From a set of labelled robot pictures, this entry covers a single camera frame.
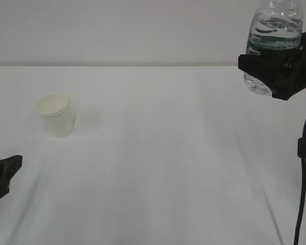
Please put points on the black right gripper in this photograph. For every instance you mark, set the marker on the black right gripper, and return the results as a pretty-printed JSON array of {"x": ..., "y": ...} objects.
[{"x": 284, "y": 73}]

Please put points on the white paper cup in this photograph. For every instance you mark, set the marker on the white paper cup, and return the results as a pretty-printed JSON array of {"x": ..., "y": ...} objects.
[{"x": 56, "y": 113}]

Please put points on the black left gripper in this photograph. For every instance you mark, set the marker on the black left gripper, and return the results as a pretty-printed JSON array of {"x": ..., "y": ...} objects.
[{"x": 8, "y": 168}]

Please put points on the clear water bottle green label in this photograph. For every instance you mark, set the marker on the clear water bottle green label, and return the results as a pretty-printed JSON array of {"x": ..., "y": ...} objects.
[{"x": 276, "y": 26}]

